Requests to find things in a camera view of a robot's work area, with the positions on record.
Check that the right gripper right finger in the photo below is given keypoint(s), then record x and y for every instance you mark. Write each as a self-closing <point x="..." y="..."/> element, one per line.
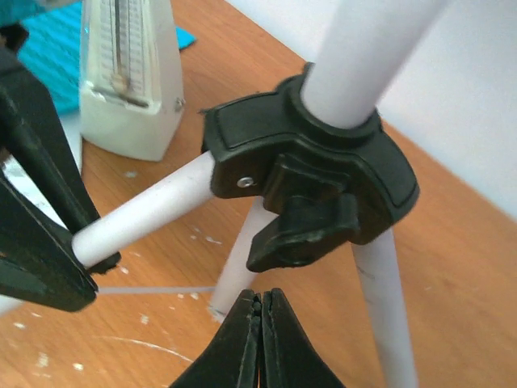
<point x="288" y="358"/>

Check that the white metronome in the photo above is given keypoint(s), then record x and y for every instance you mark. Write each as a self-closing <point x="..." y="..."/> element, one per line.
<point x="131" y="96"/>

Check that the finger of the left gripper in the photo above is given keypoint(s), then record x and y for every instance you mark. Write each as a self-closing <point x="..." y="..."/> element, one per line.
<point x="32" y="133"/>
<point x="37" y="262"/>

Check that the blue sheet music page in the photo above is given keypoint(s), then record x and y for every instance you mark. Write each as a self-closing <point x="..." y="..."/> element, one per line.
<point x="53" y="47"/>

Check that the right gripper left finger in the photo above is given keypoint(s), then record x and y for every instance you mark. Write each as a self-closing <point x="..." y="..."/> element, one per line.
<point x="232" y="357"/>

